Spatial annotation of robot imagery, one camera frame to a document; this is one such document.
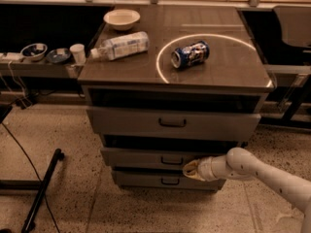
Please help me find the blue soda can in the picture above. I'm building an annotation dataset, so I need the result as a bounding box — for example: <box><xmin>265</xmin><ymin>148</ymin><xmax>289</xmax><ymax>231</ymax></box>
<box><xmin>171</xmin><ymin>41</ymin><xmax>210</xmax><ymax>69</ymax></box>

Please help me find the white power strip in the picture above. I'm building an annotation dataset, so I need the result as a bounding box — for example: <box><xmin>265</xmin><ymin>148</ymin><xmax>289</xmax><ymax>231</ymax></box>
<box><xmin>0</xmin><ymin>52</ymin><xmax>23</xmax><ymax>61</ymax></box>

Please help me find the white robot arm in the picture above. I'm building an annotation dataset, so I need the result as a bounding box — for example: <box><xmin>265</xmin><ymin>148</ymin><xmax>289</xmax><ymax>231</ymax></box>
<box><xmin>183</xmin><ymin>148</ymin><xmax>311</xmax><ymax>233</ymax></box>

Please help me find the grey bottom drawer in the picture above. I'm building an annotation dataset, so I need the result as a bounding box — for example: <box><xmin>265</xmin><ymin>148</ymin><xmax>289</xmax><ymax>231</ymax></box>
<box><xmin>112</xmin><ymin>170</ymin><xmax>225</xmax><ymax>192</ymax></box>

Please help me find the blue ceramic bowl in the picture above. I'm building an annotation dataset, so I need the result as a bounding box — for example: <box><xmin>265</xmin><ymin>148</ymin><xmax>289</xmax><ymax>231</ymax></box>
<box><xmin>46</xmin><ymin>48</ymin><xmax>71</xmax><ymax>64</ymax></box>

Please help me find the black metal stand leg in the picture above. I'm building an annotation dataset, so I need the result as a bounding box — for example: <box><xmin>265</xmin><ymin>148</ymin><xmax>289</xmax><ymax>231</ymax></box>
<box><xmin>0</xmin><ymin>149</ymin><xmax>64</xmax><ymax>233</ymax></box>

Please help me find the grey drawer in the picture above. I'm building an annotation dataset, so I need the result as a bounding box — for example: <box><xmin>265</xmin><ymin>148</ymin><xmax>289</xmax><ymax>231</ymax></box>
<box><xmin>86</xmin><ymin>107</ymin><xmax>260</xmax><ymax>142</ymax></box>
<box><xmin>112</xmin><ymin>170</ymin><xmax>225</xmax><ymax>192</ymax></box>
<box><xmin>100</xmin><ymin>147</ymin><xmax>208</xmax><ymax>171</ymax></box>

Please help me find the white thin cable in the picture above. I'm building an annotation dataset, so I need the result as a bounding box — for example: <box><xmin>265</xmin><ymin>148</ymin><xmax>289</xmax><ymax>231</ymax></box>
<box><xmin>0</xmin><ymin>60</ymin><xmax>34</xmax><ymax>109</ymax></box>

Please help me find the white paper cup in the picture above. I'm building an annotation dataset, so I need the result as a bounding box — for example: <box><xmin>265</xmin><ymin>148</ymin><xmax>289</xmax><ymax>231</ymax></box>
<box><xmin>70</xmin><ymin>44</ymin><xmax>86</xmax><ymax>65</ymax></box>

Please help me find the grey drawer cabinet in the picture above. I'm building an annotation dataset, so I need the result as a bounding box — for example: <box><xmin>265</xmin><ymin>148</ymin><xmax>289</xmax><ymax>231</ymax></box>
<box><xmin>77</xmin><ymin>5</ymin><xmax>275</xmax><ymax>192</ymax></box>

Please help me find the black floor cable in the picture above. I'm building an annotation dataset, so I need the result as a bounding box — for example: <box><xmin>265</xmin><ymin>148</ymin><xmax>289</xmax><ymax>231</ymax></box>
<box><xmin>1</xmin><ymin>122</ymin><xmax>62</xmax><ymax>233</ymax></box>

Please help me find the grey top drawer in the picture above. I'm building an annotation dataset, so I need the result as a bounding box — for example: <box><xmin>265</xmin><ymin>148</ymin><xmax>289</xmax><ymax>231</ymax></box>
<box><xmin>86</xmin><ymin>107</ymin><xmax>260</xmax><ymax>142</ymax></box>

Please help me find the white paper bowl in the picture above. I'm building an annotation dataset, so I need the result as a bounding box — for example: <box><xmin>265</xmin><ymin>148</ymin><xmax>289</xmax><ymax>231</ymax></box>
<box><xmin>103</xmin><ymin>9</ymin><xmax>140</xmax><ymax>31</ymax></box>

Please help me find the clear plastic water bottle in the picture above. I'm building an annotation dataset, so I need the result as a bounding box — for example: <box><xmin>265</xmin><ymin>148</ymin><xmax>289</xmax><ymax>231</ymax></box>
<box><xmin>90</xmin><ymin>31</ymin><xmax>149</xmax><ymax>61</ymax></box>

